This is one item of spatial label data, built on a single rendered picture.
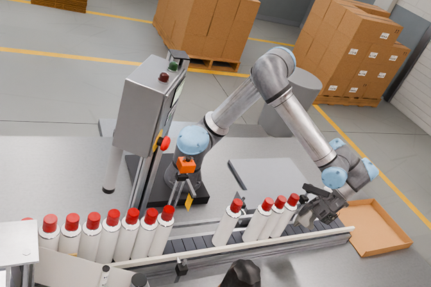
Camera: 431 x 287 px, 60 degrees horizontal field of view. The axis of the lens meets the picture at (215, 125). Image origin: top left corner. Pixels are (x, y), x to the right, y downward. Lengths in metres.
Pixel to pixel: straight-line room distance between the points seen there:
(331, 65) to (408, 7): 1.94
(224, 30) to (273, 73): 3.34
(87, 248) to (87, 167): 0.51
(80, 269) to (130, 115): 0.40
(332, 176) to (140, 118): 0.66
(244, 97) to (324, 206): 0.48
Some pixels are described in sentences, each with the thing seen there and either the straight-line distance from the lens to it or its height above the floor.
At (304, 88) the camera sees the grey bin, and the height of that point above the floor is 0.61.
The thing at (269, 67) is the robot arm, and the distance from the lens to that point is 1.21.
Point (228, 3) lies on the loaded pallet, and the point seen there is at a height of 0.81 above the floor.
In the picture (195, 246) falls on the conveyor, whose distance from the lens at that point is 1.32.
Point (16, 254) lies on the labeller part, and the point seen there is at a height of 1.14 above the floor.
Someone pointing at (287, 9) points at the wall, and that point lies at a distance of 7.64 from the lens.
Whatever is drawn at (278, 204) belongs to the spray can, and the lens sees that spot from 1.31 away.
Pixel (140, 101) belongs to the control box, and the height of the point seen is 1.43.
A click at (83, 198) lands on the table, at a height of 0.83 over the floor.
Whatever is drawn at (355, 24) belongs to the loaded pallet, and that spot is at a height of 1.05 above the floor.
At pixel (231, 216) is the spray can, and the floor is 1.04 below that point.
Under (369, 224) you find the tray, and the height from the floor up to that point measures 0.83.
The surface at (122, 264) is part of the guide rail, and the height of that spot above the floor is 0.91.
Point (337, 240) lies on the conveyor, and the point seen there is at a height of 0.86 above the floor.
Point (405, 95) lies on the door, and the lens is 6.01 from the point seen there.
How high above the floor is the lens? 1.88
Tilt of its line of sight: 32 degrees down
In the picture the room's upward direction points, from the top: 21 degrees clockwise
